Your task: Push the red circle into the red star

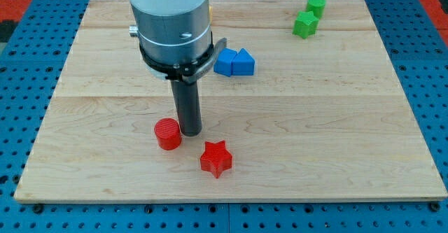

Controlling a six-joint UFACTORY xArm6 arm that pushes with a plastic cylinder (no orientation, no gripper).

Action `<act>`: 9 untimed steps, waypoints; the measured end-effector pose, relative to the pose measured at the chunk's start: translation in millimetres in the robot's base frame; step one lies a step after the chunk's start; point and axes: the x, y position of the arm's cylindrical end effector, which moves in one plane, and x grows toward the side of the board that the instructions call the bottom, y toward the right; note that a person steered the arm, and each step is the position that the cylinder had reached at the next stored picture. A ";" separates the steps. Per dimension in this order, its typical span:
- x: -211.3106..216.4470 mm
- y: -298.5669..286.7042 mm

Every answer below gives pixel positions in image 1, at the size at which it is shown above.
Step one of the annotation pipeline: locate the red cylinder block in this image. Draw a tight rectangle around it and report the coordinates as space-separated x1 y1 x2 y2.
154 118 182 150

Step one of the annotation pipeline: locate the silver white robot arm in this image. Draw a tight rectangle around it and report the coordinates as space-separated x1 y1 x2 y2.
129 0 227 84

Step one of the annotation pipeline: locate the yellow block behind arm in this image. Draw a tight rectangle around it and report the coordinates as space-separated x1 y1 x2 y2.
209 6 213 21

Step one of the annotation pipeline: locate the red star block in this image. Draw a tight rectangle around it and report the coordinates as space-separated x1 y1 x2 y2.
199 141 232 178

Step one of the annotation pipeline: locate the green star block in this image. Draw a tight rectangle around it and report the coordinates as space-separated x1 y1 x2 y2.
292 11 319 39

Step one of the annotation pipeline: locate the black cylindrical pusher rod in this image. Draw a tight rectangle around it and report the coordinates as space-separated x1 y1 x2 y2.
171 81 202 136

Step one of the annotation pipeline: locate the blue cube block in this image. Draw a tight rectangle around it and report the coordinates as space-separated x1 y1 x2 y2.
213 48 237 77

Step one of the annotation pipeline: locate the blue triangular prism block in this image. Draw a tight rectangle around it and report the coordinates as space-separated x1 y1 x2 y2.
232 48 256 76

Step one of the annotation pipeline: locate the light wooden board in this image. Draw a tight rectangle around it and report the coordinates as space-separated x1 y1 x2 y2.
15 0 447 204

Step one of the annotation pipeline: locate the green cylinder block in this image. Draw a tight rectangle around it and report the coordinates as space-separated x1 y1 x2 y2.
306 0 326 19

